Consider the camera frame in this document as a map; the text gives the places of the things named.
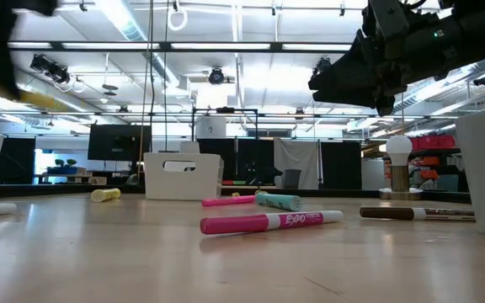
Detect dark brown Expo marker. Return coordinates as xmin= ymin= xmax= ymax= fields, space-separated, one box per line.
xmin=359 ymin=206 xmax=477 ymax=222

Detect thick blue highlighter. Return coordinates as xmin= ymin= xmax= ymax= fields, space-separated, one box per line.
xmin=255 ymin=192 xmax=304 ymax=212

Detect dark grey trash bin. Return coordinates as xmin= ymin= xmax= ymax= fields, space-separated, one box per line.
xmin=282 ymin=168 xmax=303 ymax=190

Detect red storage bins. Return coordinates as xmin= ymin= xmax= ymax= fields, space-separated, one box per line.
xmin=410 ymin=134 xmax=456 ymax=152

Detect slim pink highlighter pen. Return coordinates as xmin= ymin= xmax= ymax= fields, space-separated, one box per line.
xmin=200 ymin=194 xmax=257 ymax=208

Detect black wall monitor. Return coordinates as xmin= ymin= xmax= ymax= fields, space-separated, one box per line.
xmin=87 ymin=123 xmax=152 ymax=162

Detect black overhead camera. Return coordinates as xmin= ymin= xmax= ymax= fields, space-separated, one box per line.
xmin=207 ymin=66 xmax=226 ymax=86

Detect white bulb on metal base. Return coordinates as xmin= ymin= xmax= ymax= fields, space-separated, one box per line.
xmin=379 ymin=135 xmax=424 ymax=201

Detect white plastic bin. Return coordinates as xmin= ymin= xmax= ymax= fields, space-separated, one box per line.
xmin=143 ymin=151 xmax=225 ymax=201

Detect black ceiling spotlights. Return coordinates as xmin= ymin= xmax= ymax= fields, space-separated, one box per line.
xmin=30 ymin=53 xmax=72 ymax=85

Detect pink Expo marker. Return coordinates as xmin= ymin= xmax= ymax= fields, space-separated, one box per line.
xmin=199 ymin=210 xmax=345 ymax=236

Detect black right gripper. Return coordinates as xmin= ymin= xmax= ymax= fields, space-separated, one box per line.
xmin=308 ymin=0 xmax=420 ymax=117

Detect white hanging cable loop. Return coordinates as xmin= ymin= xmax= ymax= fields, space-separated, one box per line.
xmin=167 ymin=6 xmax=189 ymax=32

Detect white box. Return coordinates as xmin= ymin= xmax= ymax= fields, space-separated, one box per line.
xmin=195 ymin=116 xmax=227 ymax=140

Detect grey plastic bin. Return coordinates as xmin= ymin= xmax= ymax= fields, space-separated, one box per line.
xmin=455 ymin=107 xmax=485 ymax=240

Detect black background rig frame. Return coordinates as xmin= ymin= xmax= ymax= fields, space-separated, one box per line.
xmin=190 ymin=107 xmax=259 ymax=140

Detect grey curtain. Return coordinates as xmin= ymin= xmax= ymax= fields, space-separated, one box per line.
xmin=273 ymin=138 xmax=320 ymax=190

